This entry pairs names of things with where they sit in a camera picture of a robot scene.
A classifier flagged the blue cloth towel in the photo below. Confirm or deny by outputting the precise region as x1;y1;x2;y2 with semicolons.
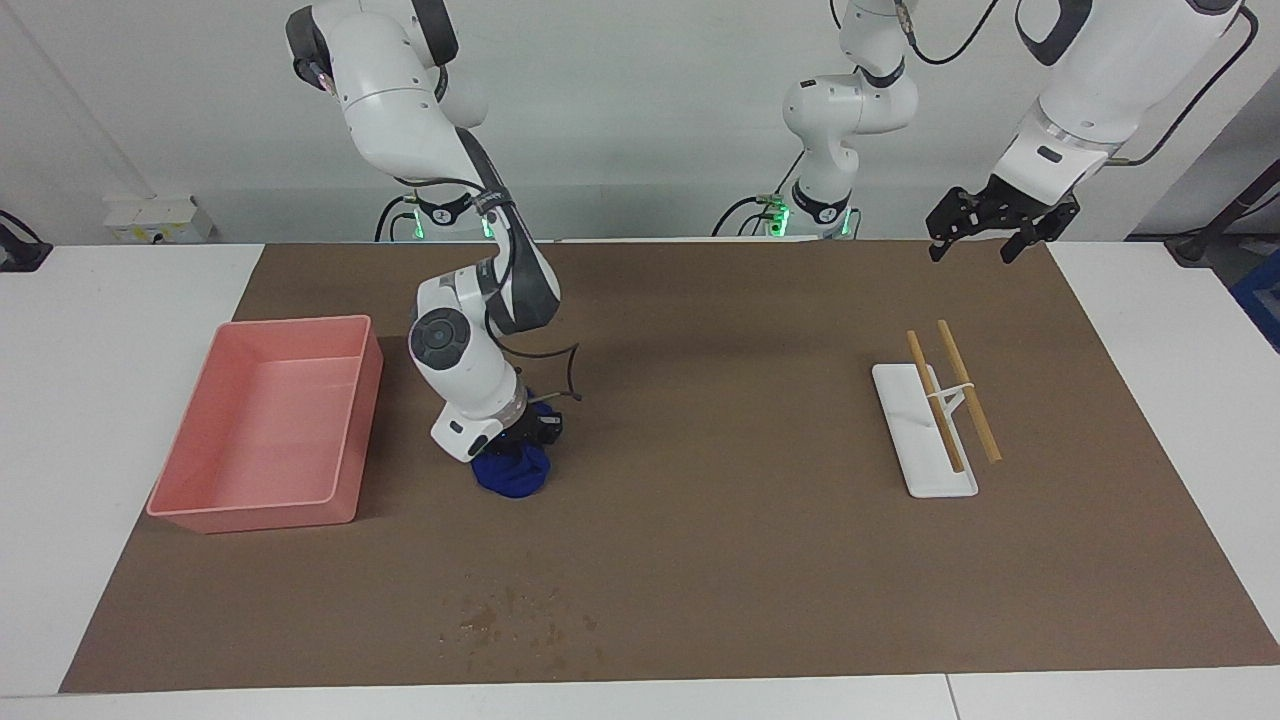
472;405;553;501

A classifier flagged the wooden dowel rod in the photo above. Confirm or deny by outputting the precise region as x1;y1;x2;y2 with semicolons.
937;320;1002;463
907;330;965;474

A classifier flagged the black stand leg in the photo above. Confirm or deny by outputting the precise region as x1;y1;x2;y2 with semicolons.
1165;160;1280;266

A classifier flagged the white rack base tray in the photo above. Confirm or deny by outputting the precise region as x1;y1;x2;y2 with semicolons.
872;362;979;498

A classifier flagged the brown table mat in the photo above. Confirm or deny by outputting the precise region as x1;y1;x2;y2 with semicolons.
58;238;1280;694

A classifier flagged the blue crate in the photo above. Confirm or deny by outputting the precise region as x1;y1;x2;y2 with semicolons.
1230;250;1280;353

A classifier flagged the pink plastic bin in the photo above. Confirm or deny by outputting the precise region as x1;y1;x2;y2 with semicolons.
147;315;384;534

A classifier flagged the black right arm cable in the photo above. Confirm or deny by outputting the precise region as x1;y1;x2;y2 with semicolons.
400;178;584;403

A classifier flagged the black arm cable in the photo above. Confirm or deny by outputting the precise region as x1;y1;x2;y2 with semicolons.
1105;0;1259;166
400;178;584;403

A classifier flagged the white wire rack bracket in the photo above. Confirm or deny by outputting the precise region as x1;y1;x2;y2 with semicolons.
925;380;976;426

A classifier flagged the black left base cable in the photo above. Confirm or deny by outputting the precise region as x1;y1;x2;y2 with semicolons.
712;195;791;239

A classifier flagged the black base cable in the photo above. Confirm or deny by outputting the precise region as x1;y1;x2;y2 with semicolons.
712;195;791;239
375;195;421;243

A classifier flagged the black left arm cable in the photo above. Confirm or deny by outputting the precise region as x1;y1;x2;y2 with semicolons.
1105;0;1259;166

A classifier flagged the black right base cable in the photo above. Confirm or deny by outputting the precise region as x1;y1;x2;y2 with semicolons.
375;195;421;243

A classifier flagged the white wall socket box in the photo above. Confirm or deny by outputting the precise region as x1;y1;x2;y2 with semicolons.
103;193;216;244

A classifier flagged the black clamp mount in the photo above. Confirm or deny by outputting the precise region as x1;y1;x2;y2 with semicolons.
0;210;53;273

